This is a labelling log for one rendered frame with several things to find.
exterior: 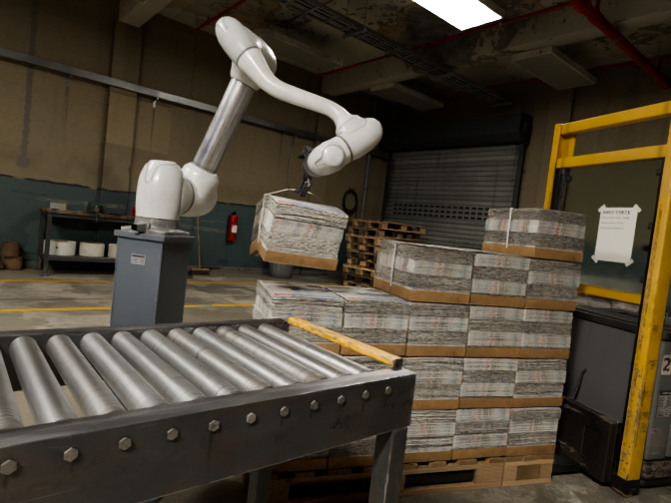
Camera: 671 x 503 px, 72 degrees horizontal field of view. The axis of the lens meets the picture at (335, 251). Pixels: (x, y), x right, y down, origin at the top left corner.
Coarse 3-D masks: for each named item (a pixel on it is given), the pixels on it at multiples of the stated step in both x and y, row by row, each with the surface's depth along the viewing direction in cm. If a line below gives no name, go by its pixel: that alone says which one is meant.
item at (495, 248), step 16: (544, 256) 210; (560, 256) 213; (576, 256) 216; (528, 304) 209; (544, 304) 212; (560, 304) 215; (528, 352) 211; (544, 352) 214; (560, 352) 217; (528, 400) 214; (544, 400) 217; (560, 400) 220; (512, 448) 213; (528, 448) 216; (544, 448) 219
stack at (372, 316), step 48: (288, 288) 189; (336, 288) 206; (384, 336) 187; (432, 336) 194; (480, 336) 202; (432, 384) 196; (480, 384) 204; (432, 432) 198; (480, 432) 206; (288, 480) 178; (336, 480) 200; (480, 480) 209
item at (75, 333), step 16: (224, 320) 131; (240, 320) 134; (256, 320) 136; (272, 320) 139; (0, 336) 95; (16, 336) 96; (32, 336) 98; (48, 336) 100; (80, 336) 104; (112, 336) 108; (16, 384) 97; (64, 384) 103
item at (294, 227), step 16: (272, 208) 171; (288, 208) 167; (304, 208) 169; (320, 208) 175; (336, 208) 186; (272, 224) 167; (288, 224) 170; (304, 224) 171; (320, 224) 172; (336, 224) 174; (272, 240) 169; (288, 240) 171; (304, 240) 173; (320, 240) 175; (336, 240) 177; (320, 256) 176; (336, 256) 179
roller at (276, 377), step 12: (204, 336) 116; (216, 336) 114; (216, 348) 109; (228, 348) 107; (240, 348) 106; (240, 360) 101; (252, 360) 99; (264, 360) 99; (252, 372) 96; (264, 372) 94; (276, 372) 92; (276, 384) 90; (288, 384) 88
